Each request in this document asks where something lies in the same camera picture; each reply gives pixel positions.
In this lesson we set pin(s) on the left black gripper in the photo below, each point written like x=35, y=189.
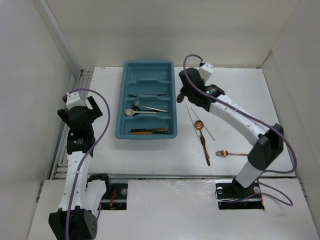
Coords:
x=96, y=112

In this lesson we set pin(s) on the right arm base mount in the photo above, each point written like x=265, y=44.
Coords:
x=228, y=198

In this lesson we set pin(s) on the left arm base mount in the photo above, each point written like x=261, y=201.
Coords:
x=116, y=198

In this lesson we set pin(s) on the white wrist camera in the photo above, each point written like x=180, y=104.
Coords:
x=73, y=100
x=205, y=70

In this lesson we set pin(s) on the aluminium rail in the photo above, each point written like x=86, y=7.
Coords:
x=157, y=176
x=67, y=144

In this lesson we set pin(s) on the silver spoon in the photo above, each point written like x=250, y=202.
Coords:
x=152, y=108

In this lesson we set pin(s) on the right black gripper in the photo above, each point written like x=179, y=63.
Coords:
x=184, y=91

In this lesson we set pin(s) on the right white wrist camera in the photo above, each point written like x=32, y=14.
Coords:
x=205, y=70

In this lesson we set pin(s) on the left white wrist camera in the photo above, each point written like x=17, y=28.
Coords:
x=73, y=100

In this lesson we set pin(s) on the small copper spoon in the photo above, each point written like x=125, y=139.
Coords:
x=180, y=98

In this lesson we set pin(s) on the aluminium rail left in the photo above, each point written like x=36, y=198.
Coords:
x=67, y=144

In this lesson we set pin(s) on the white plastic spoon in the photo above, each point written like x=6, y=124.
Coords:
x=130, y=112

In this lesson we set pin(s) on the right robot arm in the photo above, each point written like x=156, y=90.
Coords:
x=267, y=145

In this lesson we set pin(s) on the copper fork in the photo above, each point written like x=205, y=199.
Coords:
x=225, y=153

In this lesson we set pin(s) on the dark green handled knife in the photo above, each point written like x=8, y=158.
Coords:
x=154, y=130

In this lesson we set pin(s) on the blue plastic cutlery tray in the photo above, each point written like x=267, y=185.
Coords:
x=141, y=77

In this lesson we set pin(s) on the gold knife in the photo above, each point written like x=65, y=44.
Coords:
x=141, y=132

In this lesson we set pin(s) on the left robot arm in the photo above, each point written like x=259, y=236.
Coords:
x=79, y=209

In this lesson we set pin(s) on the aluminium rail front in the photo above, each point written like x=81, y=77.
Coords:
x=157, y=176

